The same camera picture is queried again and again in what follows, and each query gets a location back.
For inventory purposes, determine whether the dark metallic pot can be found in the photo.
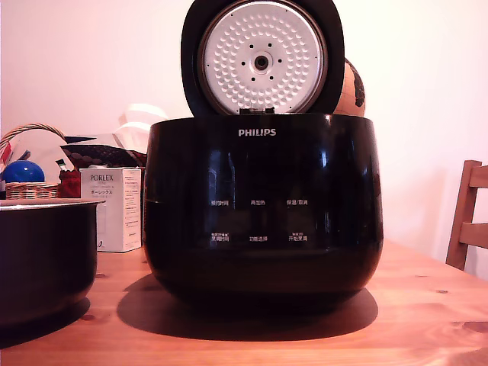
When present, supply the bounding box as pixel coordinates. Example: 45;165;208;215
0;198;106;332

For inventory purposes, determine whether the black Philips rice cooker body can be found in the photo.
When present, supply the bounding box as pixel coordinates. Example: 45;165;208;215
142;113;385;310

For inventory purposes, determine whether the black rice cooker lid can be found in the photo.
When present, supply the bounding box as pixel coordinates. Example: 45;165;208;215
180;0;346;117

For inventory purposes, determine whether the white tote bag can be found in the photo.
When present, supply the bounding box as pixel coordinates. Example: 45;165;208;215
111;103;169;150

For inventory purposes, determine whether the white Porlex box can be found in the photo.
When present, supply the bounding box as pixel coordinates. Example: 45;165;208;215
79;167;143;253

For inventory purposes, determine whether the dark patterned cloth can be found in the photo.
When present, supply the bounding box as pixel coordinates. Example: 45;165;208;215
60;136;148;169

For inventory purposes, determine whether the orange patterned globe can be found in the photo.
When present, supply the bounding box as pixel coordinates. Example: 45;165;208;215
333;57;366;118

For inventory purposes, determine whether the woven wicker basket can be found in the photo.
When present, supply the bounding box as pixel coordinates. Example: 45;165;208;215
0;122;68;201

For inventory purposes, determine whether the blue ball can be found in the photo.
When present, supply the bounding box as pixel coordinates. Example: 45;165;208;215
2;159;46;184

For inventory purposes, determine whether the wooden chair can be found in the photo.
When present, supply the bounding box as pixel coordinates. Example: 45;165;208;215
445;159;488;271

